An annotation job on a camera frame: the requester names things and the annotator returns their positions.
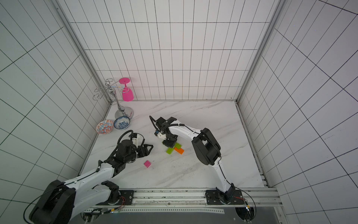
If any chrome glass holder stand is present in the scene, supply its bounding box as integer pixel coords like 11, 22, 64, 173
93, 78, 134, 119

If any blue floral ceramic bowl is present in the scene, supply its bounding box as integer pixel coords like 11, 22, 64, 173
113, 116, 131, 130

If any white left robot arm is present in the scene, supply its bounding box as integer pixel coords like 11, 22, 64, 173
23, 130, 153, 224

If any orange patterned ceramic bowl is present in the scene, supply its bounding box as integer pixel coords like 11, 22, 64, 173
96, 119, 114, 134

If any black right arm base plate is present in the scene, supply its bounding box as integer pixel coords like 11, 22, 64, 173
205, 189, 244, 205

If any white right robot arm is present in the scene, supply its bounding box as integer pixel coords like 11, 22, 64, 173
149, 116, 236, 204

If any pink wine glass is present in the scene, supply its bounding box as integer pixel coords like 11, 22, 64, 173
119, 77, 134, 102

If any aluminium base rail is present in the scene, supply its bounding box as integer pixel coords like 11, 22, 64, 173
81, 188, 283, 213

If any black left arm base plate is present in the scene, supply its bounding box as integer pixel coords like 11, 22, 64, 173
97, 190, 134, 207

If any pink square lego brick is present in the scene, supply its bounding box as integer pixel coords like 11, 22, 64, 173
144, 161, 151, 168

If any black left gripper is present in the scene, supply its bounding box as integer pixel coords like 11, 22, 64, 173
125, 144, 153, 163

